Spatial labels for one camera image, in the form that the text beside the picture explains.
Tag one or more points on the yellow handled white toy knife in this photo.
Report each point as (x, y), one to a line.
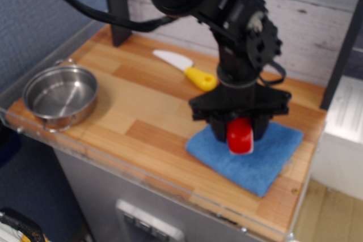
(202, 80)

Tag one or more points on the dark grey left post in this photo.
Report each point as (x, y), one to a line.
(119, 8)

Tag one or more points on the clear acrylic guard rail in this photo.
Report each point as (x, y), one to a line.
(142, 122)

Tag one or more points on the yellow object bottom left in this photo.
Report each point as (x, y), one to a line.
(24, 238)

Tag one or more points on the silver ice dispenser panel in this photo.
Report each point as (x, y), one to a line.
(138, 218)

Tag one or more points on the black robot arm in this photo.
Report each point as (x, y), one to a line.
(247, 42)

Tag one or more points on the white grey side appliance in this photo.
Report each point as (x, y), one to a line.
(338, 160)

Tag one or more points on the stainless steel pot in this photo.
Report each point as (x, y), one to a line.
(61, 96)

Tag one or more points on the dark grey post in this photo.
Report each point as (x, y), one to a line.
(342, 59)
(119, 8)

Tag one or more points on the silver toy fridge cabinet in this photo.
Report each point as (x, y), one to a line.
(97, 188)

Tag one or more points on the folded blue cloth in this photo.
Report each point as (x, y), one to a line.
(254, 172)

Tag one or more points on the dark grey right post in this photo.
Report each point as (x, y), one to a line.
(342, 59)

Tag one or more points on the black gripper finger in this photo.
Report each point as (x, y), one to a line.
(259, 126)
(219, 130)

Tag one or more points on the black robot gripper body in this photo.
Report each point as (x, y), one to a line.
(225, 104)

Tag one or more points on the red and white toy object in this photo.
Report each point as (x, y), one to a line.
(240, 136)

